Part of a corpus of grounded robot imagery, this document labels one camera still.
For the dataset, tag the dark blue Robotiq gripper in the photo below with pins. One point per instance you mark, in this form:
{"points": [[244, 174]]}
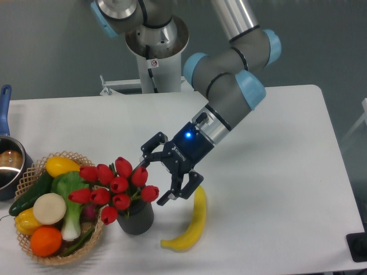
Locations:
{"points": [[179, 155]]}

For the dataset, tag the red artificial tulip bouquet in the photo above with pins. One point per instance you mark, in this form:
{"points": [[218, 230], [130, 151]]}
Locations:
{"points": [[116, 188]]}

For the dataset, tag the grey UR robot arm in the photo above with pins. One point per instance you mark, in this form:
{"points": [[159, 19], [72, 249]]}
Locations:
{"points": [[157, 38]]}

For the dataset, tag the dark grey ribbed vase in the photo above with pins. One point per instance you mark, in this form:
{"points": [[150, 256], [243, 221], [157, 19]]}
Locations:
{"points": [[137, 219]]}

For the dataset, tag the yellow plastic banana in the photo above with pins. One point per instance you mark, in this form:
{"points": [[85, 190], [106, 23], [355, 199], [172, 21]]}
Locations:
{"points": [[193, 233]]}

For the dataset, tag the purple plastic radish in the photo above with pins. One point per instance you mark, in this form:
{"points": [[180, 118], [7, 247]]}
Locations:
{"points": [[90, 211]]}

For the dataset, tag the green plastic bean pod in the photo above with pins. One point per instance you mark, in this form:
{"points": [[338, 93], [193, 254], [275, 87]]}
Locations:
{"points": [[76, 246]]}

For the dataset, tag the green plastic bok choy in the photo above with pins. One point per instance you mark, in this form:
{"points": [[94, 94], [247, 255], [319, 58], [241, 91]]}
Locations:
{"points": [[68, 212]]}

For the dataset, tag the yellow plastic squash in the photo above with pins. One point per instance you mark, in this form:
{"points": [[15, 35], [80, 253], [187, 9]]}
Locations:
{"points": [[58, 165]]}

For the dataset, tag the woven wicker basket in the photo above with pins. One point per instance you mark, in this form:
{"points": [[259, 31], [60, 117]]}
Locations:
{"points": [[28, 179]]}

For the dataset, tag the cream round plastic disc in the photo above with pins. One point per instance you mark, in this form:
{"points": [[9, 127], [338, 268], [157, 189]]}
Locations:
{"points": [[49, 209]]}

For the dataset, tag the green plastic cucumber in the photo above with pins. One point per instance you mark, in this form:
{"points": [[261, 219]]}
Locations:
{"points": [[27, 200]]}

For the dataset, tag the orange plastic orange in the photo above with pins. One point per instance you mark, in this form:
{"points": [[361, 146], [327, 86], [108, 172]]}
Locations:
{"points": [[45, 241]]}

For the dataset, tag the yellow plastic bell pepper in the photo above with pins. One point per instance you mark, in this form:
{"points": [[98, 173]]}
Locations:
{"points": [[26, 223]]}

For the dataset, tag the black device at table edge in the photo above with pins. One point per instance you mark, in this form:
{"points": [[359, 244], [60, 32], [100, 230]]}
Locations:
{"points": [[357, 246]]}

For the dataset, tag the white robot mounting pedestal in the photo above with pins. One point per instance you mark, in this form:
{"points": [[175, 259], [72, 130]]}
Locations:
{"points": [[155, 76]]}

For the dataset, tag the blue saucepan with handle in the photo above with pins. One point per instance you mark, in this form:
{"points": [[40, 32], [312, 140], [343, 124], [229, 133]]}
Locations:
{"points": [[14, 158]]}

